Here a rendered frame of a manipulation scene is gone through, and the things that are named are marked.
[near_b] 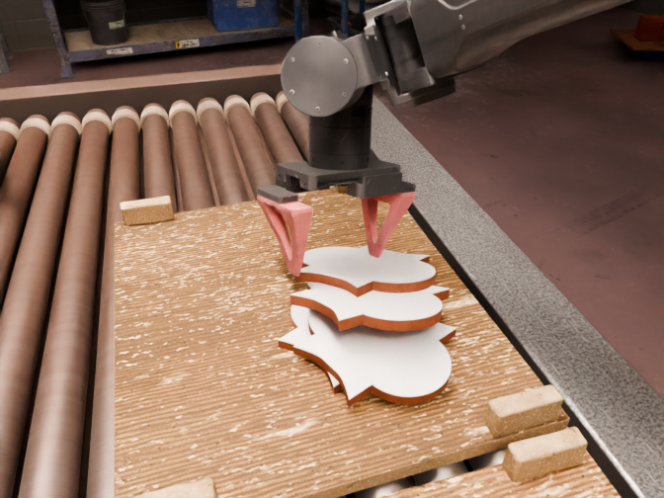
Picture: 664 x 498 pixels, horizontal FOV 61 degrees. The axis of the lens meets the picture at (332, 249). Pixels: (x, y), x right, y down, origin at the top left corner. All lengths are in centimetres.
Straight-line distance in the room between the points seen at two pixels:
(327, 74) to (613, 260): 208
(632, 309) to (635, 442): 169
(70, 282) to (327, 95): 38
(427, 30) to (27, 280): 49
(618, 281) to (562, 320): 171
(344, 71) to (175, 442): 31
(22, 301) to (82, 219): 16
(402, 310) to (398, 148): 48
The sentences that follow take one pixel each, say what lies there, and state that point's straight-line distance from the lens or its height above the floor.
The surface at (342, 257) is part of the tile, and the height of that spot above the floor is 96.
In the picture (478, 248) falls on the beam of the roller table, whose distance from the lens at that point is 70.
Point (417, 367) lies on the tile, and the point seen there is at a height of 96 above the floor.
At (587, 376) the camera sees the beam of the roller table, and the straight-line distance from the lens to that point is 58.
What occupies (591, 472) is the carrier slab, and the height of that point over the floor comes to 94.
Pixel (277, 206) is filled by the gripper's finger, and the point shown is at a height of 105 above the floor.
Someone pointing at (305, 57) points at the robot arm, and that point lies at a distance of 43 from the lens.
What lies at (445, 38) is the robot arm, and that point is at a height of 119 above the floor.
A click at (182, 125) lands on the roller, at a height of 92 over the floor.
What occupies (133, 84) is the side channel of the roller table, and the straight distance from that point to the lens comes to 113.
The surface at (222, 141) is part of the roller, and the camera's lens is 94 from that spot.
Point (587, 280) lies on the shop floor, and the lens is 228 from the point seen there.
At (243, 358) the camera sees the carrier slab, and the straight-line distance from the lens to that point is 52.
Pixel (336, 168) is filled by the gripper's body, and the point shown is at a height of 108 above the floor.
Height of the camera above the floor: 131
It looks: 36 degrees down
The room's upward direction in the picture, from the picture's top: straight up
